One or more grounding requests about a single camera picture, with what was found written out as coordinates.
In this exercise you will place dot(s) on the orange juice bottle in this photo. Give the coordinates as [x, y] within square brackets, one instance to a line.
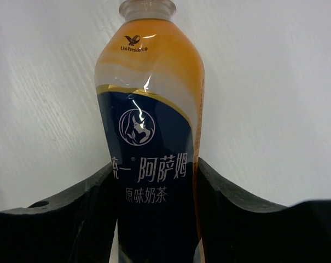
[150, 83]

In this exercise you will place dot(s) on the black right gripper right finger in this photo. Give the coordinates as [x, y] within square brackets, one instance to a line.
[238, 226]

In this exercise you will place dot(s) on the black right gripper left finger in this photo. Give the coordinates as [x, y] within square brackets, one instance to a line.
[75, 225]

